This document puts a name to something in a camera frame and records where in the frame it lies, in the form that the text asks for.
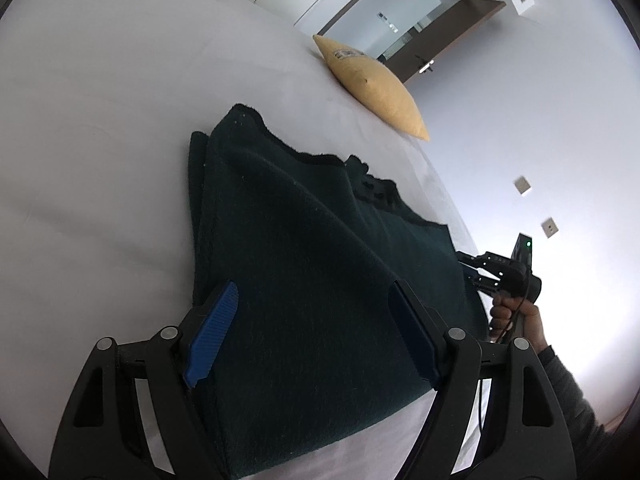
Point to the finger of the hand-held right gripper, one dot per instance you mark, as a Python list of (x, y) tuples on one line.
[(484, 282), (475, 261)]

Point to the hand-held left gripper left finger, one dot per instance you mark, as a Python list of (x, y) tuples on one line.
[(212, 332)]

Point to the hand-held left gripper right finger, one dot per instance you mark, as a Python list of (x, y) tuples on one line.
[(415, 330)]

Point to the dark green sweater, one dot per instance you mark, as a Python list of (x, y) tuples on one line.
[(300, 260)]

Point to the person's right forearm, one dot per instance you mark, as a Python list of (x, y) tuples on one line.
[(575, 400)]

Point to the person's right hand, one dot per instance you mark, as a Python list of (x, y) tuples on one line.
[(500, 312)]

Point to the yellow cushion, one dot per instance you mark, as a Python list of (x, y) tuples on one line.
[(375, 87)]

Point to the bed with white sheet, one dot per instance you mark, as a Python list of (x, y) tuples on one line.
[(100, 160)]

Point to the dark brown door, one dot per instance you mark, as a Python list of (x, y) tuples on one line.
[(450, 40)]

